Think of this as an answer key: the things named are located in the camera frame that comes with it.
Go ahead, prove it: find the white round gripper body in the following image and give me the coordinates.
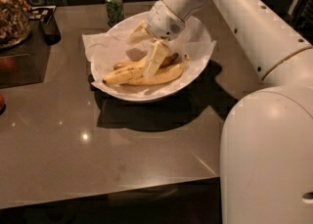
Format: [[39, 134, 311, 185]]
[[147, 0, 186, 40]]

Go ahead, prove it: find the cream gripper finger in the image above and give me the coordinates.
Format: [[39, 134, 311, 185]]
[[144, 39, 169, 77], [126, 21, 153, 44]]

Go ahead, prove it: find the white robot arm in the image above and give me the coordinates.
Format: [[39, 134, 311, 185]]
[[129, 0, 313, 224]]

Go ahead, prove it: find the front yellow banana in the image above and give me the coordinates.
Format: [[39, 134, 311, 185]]
[[126, 55, 189, 86]]

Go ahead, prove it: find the top spotted yellow banana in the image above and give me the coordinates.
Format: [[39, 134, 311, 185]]
[[103, 57, 147, 85]]

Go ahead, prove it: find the white bowl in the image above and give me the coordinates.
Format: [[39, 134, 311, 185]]
[[89, 11, 213, 102]]

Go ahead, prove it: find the white paper liner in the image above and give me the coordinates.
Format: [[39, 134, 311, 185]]
[[82, 12, 216, 102]]

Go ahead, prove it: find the green soda can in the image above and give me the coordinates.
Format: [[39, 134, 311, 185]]
[[106, 0, 124, 26]]

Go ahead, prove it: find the red round object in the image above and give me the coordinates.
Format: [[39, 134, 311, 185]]
[[0, 93, 5, 113]]

